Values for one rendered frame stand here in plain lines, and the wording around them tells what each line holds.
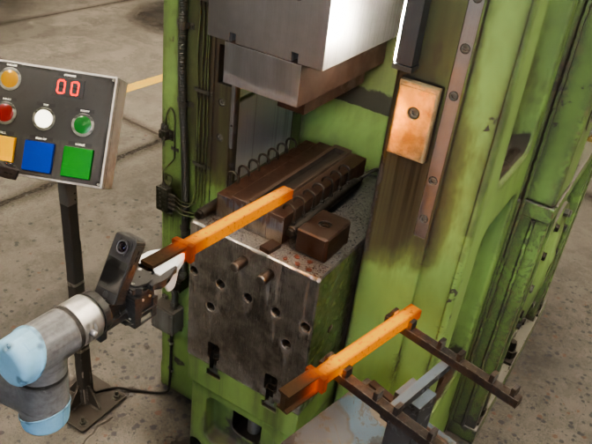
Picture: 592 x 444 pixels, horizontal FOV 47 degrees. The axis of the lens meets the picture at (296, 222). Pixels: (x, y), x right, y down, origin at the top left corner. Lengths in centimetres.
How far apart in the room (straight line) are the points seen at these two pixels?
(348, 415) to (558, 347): 164
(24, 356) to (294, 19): 82
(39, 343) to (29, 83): 94
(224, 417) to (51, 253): 138
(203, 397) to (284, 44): 109
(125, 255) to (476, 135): 77
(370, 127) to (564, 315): 162
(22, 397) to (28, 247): 218
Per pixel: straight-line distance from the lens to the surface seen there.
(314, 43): 141
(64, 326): 106
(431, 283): 167
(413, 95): 147
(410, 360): 183
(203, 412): 212
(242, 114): 180
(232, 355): 187
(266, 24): 147
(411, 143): 150
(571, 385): 294
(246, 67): 152
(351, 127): 199
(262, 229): 166
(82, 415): 247
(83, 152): 177
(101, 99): 177
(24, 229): 339
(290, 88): 147
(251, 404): 194
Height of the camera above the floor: 184
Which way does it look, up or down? 32 degrees down
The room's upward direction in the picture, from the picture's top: 7 degrees clockwise
